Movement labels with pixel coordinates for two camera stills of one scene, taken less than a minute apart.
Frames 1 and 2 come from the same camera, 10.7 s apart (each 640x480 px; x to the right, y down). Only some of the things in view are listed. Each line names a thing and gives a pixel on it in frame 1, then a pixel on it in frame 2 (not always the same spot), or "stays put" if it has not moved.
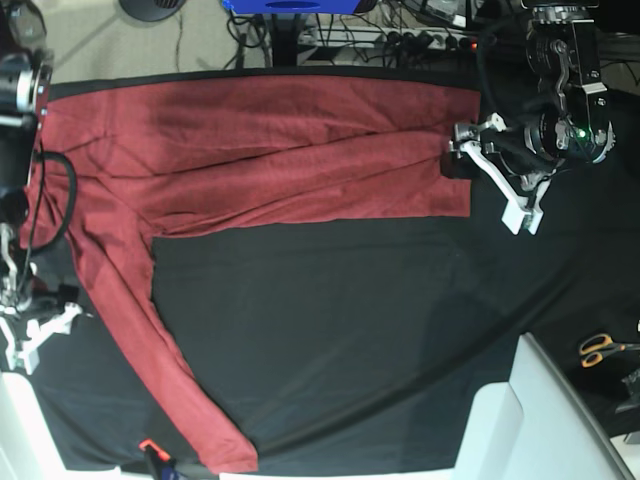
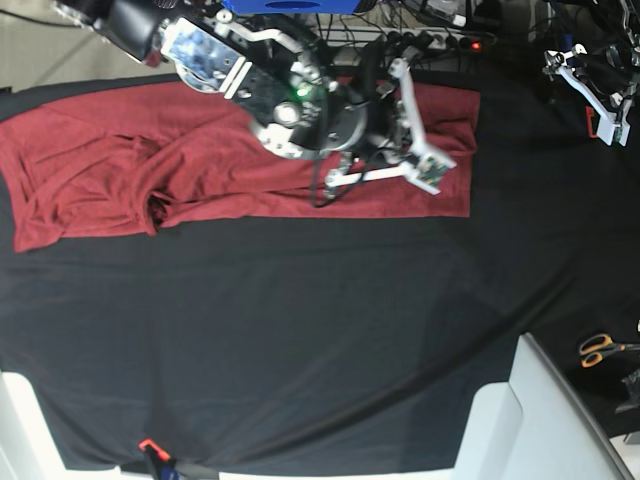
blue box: x=291 y=6 stays put
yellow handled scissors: x=594 y=347 stays put
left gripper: x=31 y=318 -> x=427 y=167
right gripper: x=519 y=162 -> x=614 y=121
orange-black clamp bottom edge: x=160 y=459 stays put
